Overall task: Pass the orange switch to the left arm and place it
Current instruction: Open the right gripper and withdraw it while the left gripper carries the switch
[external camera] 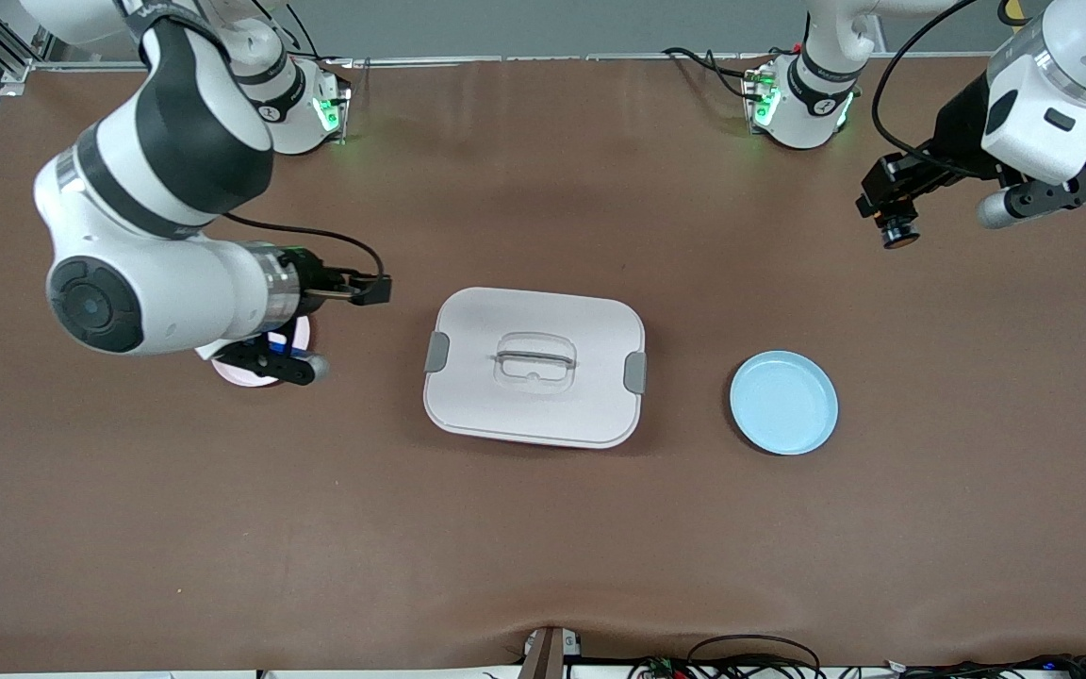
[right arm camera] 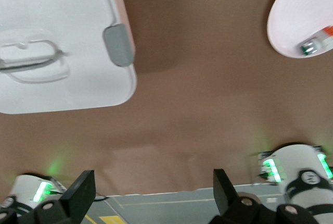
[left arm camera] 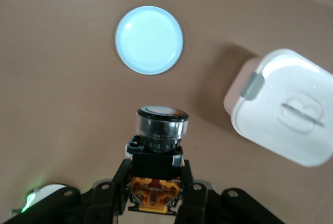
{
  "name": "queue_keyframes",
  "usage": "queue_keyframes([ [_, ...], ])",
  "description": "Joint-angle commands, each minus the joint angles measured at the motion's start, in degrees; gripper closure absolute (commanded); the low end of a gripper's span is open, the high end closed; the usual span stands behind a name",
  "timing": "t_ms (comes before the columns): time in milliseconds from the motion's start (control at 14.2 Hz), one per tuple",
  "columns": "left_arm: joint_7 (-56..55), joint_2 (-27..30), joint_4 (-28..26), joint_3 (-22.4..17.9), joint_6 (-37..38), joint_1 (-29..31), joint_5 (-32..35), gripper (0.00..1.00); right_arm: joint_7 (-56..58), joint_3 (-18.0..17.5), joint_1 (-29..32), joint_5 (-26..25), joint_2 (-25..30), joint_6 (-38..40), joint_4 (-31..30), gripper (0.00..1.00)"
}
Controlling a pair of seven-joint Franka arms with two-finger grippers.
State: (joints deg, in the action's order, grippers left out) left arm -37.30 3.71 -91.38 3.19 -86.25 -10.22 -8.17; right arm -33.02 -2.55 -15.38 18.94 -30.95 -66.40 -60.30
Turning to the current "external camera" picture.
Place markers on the silver table edge rail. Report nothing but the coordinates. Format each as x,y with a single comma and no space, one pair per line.
552,58

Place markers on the pink box with white lid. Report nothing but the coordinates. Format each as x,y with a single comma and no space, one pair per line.
534,405

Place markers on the white right camera bracket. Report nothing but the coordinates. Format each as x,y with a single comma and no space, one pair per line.
222,351

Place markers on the light blue round plate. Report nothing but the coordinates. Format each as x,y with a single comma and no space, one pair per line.
783,404

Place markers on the pink round plate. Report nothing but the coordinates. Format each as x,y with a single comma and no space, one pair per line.
239,379

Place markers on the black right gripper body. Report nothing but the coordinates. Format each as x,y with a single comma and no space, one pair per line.
316,280

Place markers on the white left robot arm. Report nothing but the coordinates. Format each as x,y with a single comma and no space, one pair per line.
807,104

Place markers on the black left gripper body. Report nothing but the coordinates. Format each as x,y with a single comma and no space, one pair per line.
956,130

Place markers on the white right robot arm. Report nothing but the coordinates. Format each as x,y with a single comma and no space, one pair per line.
156,123

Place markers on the white left camera bracket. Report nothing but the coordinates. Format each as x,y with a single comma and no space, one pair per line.
1043,141

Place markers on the white camera bracket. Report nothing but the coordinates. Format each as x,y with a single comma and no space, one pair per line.
222,351
1043,141

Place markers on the aluminium frame profile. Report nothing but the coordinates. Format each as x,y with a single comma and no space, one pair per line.
15,68

